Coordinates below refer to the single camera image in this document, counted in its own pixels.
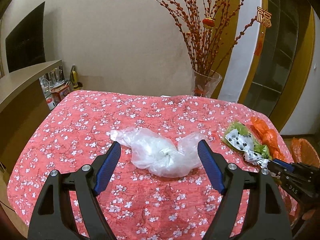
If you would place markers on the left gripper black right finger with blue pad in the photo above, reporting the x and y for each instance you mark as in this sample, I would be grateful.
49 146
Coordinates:
266 216

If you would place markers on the orange plastic bag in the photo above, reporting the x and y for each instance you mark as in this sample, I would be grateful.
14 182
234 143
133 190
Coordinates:
268 137

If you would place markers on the white translucent plastic bag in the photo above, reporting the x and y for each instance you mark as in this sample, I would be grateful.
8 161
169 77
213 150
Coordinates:
158 154

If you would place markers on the green paw print bag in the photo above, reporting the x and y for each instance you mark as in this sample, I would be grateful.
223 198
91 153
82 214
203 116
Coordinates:
240 138

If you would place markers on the orange woven trash basket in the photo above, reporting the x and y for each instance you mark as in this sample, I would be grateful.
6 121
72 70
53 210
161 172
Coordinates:
303 152

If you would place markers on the pink floral tablecloth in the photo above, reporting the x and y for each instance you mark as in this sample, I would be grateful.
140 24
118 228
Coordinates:
136 204

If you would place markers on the red tin box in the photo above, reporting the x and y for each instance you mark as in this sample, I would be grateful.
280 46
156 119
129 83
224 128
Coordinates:
59 93

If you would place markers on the yellow black tool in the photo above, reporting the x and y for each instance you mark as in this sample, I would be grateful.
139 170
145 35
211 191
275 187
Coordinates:
74 79

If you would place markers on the wooden tv cabinet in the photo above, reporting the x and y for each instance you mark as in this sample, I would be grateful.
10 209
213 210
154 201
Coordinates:
23 109

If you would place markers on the glass sliding door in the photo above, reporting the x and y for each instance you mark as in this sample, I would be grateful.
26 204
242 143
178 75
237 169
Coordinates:
276 59

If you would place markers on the glass vase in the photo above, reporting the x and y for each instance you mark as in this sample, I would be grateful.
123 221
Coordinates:
204 86

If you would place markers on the black television screen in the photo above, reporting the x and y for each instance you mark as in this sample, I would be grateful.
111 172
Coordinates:
24 45

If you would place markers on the gold red fu ornament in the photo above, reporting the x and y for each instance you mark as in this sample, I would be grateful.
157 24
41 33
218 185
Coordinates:
264 18

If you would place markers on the small red lantern ornament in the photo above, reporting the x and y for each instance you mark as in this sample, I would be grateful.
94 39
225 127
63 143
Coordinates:
208 23

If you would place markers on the red berry branches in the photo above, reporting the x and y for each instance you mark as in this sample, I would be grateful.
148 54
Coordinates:
206 48

